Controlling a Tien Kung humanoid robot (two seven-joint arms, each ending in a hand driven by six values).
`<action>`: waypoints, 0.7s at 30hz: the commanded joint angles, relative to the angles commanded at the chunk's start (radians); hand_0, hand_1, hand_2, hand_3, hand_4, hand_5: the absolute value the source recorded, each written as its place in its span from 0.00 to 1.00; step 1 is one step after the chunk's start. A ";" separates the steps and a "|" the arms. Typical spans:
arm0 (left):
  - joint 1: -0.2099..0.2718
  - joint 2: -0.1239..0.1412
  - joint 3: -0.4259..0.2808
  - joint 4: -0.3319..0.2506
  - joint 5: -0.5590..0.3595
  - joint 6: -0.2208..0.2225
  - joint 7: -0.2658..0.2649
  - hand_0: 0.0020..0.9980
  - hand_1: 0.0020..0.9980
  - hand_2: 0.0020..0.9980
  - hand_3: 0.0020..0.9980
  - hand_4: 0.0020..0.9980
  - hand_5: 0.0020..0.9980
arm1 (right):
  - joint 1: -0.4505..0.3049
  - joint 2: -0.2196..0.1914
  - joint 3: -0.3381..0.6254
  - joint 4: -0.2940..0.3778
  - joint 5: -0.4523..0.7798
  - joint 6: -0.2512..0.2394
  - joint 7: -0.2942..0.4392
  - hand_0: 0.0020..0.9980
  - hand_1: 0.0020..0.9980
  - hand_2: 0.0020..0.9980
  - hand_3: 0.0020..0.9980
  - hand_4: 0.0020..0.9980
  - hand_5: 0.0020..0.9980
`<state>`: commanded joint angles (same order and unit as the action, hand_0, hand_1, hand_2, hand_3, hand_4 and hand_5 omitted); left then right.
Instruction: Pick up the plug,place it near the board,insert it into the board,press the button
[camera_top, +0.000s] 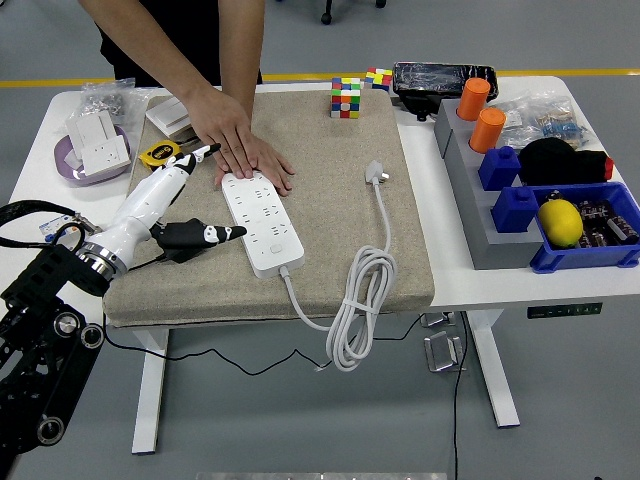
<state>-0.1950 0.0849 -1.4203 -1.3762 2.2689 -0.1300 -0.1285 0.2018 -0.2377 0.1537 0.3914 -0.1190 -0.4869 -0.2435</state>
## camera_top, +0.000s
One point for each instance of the person's right hand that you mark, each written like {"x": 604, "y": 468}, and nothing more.
{"x": 225, "y": 130}

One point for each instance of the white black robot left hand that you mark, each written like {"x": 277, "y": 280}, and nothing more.
{"x": 135, "y": 210}

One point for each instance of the person's left hand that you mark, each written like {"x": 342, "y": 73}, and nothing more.
{"x": 275, "y": 167}

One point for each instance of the person's left forearm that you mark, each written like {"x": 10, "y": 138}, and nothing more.
{"x": 240, "y": 50}

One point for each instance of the person's right forearm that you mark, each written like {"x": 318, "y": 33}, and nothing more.
{"x": 140, "y": 40}

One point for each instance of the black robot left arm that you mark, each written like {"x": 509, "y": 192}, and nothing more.
{"x": 40, "y": 310}

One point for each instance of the yellow tape measure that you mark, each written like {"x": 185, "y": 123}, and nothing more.
{"x": 157, "y": 155}

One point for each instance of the grey-brown fabric mat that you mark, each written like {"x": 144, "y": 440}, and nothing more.
{"x": 320, "y": 225}

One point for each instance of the purple plate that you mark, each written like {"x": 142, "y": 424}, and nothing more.
{"x": 70, "y": 172}

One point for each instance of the white blue circuit breaker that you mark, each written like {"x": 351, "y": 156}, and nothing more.
{"x": 50, "y": 229}

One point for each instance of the large colourful puzzle cube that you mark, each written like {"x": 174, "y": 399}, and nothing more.
{"x": 345, "y": 100}

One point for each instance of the person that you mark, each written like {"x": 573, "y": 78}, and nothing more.
{"x": 200, "y": 30}

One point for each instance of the clear bag metal screws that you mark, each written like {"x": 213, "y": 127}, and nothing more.
{"x": 107, "y": 100}

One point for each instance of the small colourful puzzle cube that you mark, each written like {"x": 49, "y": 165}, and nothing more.
{"x": 378, "y": 79}

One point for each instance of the black chair base castor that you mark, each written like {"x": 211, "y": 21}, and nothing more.
{"x": 326, "y": 19}

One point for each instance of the small black device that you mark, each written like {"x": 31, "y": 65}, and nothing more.
{"x": 420, "y": 107}

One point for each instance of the black plastic-wrapped box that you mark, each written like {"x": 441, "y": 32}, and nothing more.
{"x": 430, "y": 80}

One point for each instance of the white table leg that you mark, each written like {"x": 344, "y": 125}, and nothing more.
{"x": 492, "y": 370}
{"x": 150, "y": 400}

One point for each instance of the grey stepped block base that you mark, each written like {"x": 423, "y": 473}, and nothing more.
{"x": 470, "y": 200}

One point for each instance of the orange plastic cylinder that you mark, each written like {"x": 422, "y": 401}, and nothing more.
{"x": 473, "y": 100}
{"x": 487, "y": 131}

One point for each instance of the small blue studded block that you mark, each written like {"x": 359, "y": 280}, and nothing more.
{"x": 499, "y": 170}

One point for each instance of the large blue studded block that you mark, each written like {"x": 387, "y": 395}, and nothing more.
{"x": 515, "y": 212}

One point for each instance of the clear bag white parts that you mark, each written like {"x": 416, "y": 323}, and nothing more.
{"x": 520, "y": 122}

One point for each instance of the black fabric bundle red end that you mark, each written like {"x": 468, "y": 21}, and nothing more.
{"x": 555, "y": 162}

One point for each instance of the clear bag blue parts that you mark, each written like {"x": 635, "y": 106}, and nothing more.
{"x": 562, "y": 125}

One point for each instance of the yellow lemon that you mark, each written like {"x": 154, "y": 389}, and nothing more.
{"x": 560, "y": 224}

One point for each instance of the blue plastic bin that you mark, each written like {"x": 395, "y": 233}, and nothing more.
{"x": 580, "y": 260}

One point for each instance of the black table control panel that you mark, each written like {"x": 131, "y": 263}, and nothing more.
{"x": 565, "y": 310}

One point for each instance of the dark capacitors pile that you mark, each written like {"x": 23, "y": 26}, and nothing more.
{"x": 607, "y": 222}

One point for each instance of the beige wall switch panel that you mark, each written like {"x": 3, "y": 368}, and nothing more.
{"x": 182, "y": 131}

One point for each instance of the white wall switch panel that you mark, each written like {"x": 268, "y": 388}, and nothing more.
{"x": 167, "y": 111}

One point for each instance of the white wall socket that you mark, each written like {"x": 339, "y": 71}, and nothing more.
{"x": 105, "y": 156}

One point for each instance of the white blank switch plate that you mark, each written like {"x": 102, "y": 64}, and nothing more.
{"x": 90, "y": 127}

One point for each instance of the small silver metal bracket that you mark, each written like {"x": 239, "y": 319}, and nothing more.
{"x": 437, "y": 320}

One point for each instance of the large silver metal bracket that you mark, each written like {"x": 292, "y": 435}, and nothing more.
{"x": 442, "y": 352}

